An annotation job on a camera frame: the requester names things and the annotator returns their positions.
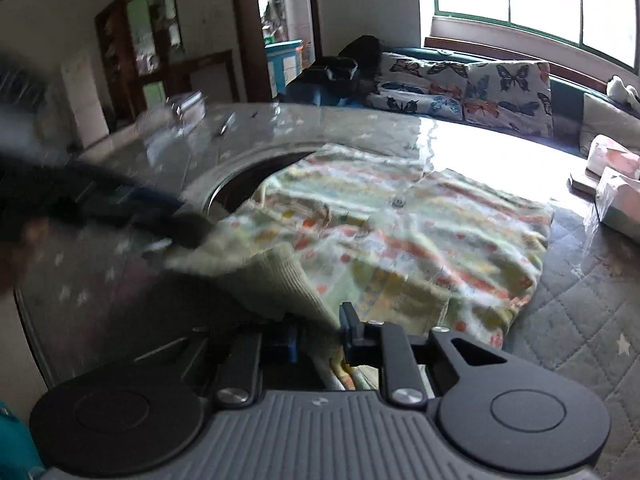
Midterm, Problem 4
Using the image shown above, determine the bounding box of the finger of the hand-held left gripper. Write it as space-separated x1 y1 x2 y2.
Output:
90 167 213 252

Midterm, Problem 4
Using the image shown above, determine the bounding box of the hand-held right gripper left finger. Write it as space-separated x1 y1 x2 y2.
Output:
165 317 302 408

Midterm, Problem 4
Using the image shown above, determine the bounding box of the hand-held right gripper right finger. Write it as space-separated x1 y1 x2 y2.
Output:
339 302 512 407

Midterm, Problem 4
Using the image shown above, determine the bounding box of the floral patterned shirt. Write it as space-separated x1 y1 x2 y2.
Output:
165 142 557 392

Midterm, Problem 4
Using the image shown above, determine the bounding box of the person's left hand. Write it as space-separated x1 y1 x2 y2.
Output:
0 216 50 297

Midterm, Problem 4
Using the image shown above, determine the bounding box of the white refrigerator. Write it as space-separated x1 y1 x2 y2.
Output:
61 51 110 147

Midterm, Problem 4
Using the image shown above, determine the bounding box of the clear plastic container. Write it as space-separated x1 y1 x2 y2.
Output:
167 91 207 128

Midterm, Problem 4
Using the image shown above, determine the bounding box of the wooden glass door cabinet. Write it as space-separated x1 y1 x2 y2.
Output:
94 0 188 122

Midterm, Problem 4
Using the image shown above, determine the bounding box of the blue storage box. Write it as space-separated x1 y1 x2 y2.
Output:
265 39 306 88

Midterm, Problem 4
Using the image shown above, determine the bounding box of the black bag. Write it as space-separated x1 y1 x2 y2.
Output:
305 35 383 96

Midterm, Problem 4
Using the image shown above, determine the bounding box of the grey quilted star table cover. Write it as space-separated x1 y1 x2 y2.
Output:
15 102 640 480

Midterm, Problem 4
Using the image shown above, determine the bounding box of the butterfly print cushion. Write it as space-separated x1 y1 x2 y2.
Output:
364 56 476 122
462 60 555 137

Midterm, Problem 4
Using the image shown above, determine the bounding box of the dark flat book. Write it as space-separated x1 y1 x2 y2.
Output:
566 172 603 195

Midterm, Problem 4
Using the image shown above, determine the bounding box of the plastic wrapped tissue pack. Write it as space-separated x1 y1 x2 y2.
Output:
592 165 640 242

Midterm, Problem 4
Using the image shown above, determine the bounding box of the dark teal sofa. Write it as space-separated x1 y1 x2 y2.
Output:
282 46 640 161

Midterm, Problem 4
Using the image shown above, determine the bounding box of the pink tissue pack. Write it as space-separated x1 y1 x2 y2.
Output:
584 135 640 182

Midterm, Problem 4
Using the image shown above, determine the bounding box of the white cloth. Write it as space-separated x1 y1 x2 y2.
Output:
606 75 640 107

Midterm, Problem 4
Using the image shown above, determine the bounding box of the dark wooden door frame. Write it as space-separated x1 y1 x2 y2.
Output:
227 0 323 103

